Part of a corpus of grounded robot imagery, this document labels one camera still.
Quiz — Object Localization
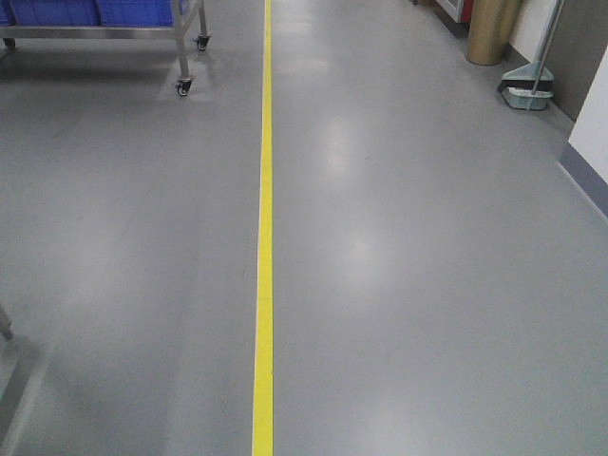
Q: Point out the steel trolley with wheels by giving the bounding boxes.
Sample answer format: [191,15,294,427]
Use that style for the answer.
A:
[0,0,213,99]

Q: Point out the blue bins on trolley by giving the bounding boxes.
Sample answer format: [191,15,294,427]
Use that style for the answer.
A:
[1,0,173,27]

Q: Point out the tan pot by wall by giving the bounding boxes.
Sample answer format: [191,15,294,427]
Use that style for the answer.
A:
[466,0,522,67]

